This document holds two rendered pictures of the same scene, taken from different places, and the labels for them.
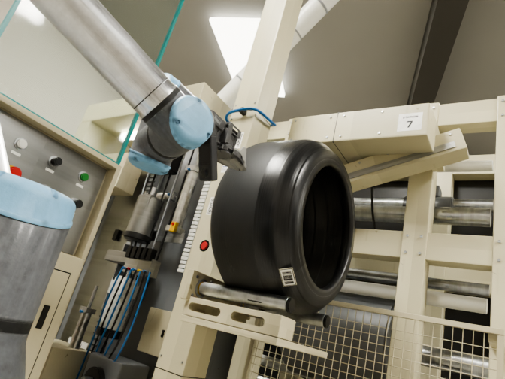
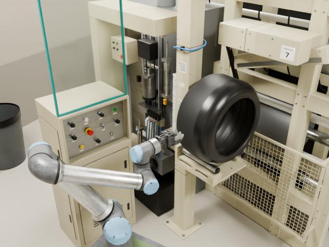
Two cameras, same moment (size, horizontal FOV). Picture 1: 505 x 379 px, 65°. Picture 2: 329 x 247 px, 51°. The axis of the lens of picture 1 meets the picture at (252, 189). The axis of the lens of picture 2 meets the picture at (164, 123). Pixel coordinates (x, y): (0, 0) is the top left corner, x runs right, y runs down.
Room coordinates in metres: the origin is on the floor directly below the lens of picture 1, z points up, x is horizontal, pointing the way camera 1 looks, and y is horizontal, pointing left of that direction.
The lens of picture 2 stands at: (-0.77, -0.25, 2.33)
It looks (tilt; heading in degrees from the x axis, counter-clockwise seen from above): 29 degrees down; 12
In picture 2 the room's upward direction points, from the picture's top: straight up
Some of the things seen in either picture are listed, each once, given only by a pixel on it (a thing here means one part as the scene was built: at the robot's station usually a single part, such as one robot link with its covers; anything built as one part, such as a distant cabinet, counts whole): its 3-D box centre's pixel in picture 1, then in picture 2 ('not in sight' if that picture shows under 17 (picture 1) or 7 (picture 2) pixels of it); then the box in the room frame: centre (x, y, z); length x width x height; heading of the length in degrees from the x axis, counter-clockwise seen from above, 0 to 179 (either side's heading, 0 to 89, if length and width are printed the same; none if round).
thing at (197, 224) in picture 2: not in sight; (183, 223); (1.53, 0.08, 0.01); 0.27 x 0.27 x 0.02; 53
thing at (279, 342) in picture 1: (256, 336); (211, 163); (1.40, -0.13, 0.80); 0.37 x 0.36 x 0.02; 143
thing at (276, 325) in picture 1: (236, 316); (199, 166); (1.28, -0.05, 0.83); 0.36 x 0.09 x 0.06; 53
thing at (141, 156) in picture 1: (157, 143); (142, 169); (0.79, 0.22, 1.12); 0.12 x 0.09 x 0.12; 32
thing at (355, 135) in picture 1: (361, 139); (266, 39); (1.56, -0.41, 1.71); 0.61 x 0.25 x 0.15; 53
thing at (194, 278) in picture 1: (222, 296); (195, 142); (1.50, 0.01, 0.90); 0.40 x 0.03 x 0.10; 143
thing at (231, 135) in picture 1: (216, 136); (164, 140); (0.94, 0.13, 1.25); 0.12 x 0.08 x 0.09; 143
